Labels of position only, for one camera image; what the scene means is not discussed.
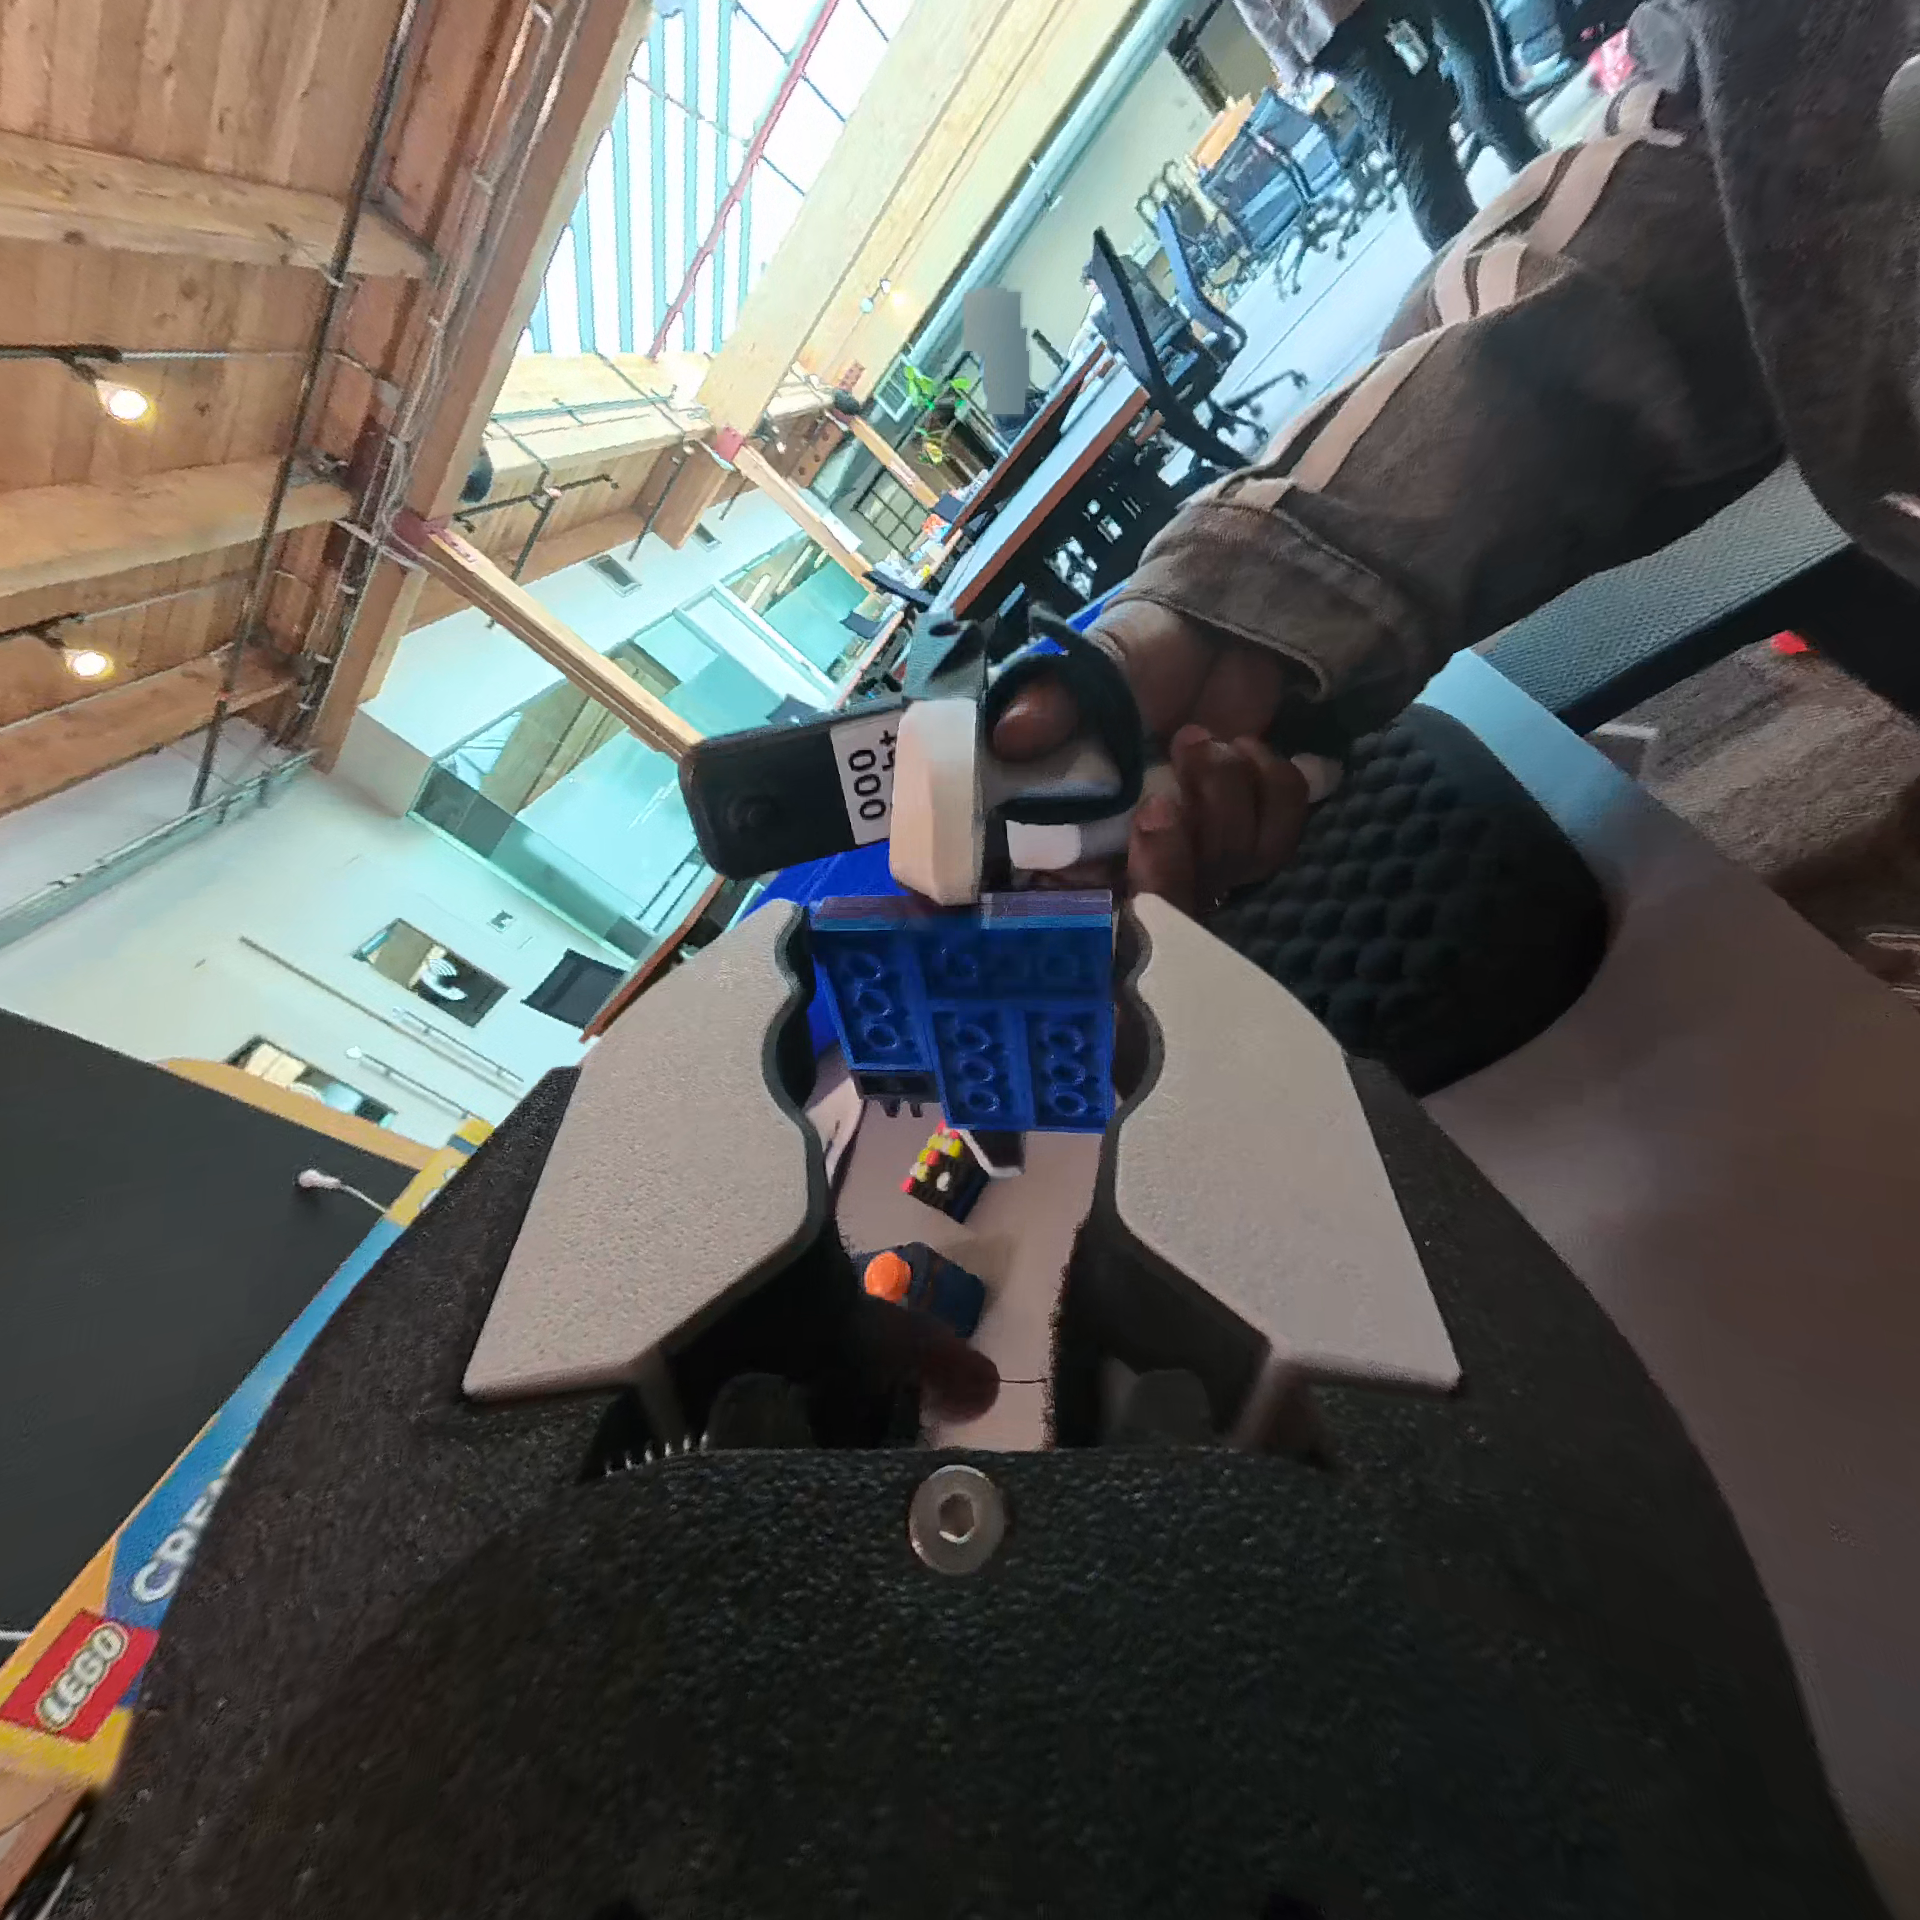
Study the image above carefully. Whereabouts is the black and white wall picture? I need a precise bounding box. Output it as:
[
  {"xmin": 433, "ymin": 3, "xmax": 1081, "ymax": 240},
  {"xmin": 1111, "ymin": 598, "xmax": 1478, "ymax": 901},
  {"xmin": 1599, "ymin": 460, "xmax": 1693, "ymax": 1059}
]
[{"xmin": 356, "ymin": 916, "xmax": 512, "ymax": 1030}]

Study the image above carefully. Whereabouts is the black dimpled foam pad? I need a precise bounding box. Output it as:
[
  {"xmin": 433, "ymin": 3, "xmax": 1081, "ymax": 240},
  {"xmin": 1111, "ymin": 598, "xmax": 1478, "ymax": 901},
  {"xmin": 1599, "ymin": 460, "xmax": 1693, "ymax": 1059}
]
[{"xmin": 1199, "ymin": 705, "xmax": 1611, "ymax": 1101}]

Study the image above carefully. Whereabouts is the person's right forearm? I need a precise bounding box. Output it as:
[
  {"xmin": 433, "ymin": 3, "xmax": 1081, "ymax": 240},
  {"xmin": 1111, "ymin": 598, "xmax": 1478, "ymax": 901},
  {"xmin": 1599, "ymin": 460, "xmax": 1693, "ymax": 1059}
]
[{"xmin": 1111, "ymin": 90, "xmax": 1837, "ymax": 709}]

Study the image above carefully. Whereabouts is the person's right hand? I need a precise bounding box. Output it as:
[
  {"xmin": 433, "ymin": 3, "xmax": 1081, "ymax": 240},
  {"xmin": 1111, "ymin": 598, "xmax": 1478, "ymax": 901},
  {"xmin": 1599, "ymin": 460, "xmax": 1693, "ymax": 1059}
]
[{"xmin": 994, "ymin": 601, "xmax": 1353, "ymax": 922}]

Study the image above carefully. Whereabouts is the small multicoloured toy block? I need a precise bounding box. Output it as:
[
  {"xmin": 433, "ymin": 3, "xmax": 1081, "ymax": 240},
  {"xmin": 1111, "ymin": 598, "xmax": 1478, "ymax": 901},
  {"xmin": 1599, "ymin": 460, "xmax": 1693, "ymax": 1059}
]
[{"xmin": 901, "ymin": 1127, "xmax": 994, "ymax": 1222}]

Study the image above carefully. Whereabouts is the long wooden-edged desk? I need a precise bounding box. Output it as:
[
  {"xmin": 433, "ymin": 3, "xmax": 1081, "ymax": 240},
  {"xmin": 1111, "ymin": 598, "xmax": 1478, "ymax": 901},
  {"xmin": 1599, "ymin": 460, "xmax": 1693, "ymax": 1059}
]
[{"xmin": 861, "ymin": 343, "xmax": 1164, "ymax": 664}]

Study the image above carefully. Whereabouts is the black mat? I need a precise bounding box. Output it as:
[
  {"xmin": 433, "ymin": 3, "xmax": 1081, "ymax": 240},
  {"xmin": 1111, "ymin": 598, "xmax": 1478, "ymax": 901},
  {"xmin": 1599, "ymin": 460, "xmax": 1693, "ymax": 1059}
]
[{"xmin": 0, "ymin": 1013, "xmax": 424, "ymax": 1640}]

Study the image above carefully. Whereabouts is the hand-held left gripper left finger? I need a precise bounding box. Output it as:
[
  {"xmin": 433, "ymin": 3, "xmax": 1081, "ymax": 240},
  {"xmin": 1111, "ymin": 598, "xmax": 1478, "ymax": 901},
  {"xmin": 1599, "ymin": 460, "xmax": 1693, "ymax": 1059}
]
[{"xmin": 462, "ymin": 901, "xmax": 835, "ymax": 1443}]

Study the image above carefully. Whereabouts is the yellow toy brick box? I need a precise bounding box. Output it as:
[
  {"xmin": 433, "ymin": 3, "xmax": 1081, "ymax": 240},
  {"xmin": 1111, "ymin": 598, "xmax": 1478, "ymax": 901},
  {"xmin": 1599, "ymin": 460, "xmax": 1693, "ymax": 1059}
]
[{"xmin": 0, "ymin": 1116, "xmax": 495, "ymax": 1789}]

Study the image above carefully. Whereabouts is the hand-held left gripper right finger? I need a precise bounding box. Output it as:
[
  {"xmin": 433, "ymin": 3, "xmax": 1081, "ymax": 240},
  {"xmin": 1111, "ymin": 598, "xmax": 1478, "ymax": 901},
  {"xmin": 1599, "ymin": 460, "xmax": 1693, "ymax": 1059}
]
[{"xmin": 1070, "ymin": 895, "xmax": 1461, "ymax": 1447}]

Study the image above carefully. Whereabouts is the dark wall panel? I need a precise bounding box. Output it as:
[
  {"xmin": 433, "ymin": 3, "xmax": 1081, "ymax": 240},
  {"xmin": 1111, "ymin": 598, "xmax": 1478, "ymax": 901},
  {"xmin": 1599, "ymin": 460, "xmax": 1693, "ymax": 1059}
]
[{"xmin": 526, "ymin": 946, "xmax": 628, "ymax": 1036}]

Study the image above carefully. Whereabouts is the green plant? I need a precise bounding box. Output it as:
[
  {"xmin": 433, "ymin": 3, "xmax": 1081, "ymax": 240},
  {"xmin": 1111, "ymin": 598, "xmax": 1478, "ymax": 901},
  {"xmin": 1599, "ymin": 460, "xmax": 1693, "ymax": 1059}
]
[{"xmin": 899, "ymin": 355, "xmax": 984, "ymax": 444}]

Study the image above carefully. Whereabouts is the black chair seat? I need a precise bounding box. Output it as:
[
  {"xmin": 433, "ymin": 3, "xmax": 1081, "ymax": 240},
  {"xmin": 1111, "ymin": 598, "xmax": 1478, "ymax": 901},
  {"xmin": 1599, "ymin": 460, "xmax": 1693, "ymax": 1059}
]
[{"xmin": 1475, "ymin": 460, "xmax": 1920, "ymax": 740}]

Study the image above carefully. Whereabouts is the blue toy brick plate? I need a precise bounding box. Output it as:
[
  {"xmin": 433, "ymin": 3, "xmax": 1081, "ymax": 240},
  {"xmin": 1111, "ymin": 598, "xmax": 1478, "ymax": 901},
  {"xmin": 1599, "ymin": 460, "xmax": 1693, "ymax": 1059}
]
[{"xmin": 806, "ymin": 890, "xmax": 1121, "ymax": 1131}]

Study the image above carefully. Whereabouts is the black office chair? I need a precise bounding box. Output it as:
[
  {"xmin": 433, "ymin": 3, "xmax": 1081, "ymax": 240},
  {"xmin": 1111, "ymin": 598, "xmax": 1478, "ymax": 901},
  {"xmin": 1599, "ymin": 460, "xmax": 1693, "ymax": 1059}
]
[{"xmin": 1083, "ymin": 224, "xmax": 1255, "ymax": 471}]

